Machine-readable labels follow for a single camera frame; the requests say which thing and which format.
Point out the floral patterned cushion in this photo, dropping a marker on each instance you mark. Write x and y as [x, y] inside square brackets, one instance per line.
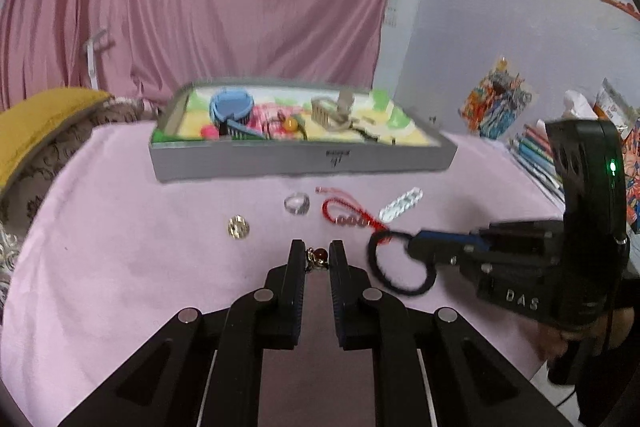
[24, 196]

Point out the yellow pillow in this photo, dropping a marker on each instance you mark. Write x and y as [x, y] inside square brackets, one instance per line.
[30, 124]

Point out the white tissue bag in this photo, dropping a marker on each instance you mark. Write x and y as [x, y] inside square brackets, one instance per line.
[576, 106]

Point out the grey shallow tray box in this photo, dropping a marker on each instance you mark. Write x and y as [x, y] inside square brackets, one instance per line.
[245, 158]

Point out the stack of books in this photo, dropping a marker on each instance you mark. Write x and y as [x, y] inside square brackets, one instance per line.
[532, 152]

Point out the gold round brooch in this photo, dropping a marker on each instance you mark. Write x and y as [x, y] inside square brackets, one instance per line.
[238, 227]

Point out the colourful cartoon towel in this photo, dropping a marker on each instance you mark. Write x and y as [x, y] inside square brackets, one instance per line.
[284, 114]

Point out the colourful wall sticker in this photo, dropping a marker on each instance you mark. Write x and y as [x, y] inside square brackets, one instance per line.
[496, 102]

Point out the blue kids watch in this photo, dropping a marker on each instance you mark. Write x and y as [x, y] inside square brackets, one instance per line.
[231, 111]

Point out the white curtain hook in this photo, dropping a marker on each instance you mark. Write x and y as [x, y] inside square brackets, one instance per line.
[91, 53]

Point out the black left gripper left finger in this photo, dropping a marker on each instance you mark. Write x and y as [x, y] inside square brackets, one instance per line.
[292, 292]

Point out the person's right hand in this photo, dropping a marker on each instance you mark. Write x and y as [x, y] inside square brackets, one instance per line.
[609, 331]

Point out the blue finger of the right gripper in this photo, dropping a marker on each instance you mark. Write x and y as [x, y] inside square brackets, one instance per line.
[426, 238]

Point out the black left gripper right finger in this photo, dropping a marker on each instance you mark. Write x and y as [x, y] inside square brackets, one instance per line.
[353, 315]

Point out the beige hair claw clip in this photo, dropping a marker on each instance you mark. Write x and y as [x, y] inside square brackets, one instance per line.
[333, 115]

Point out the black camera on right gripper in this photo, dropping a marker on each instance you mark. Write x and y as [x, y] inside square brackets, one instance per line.
[587, 155]

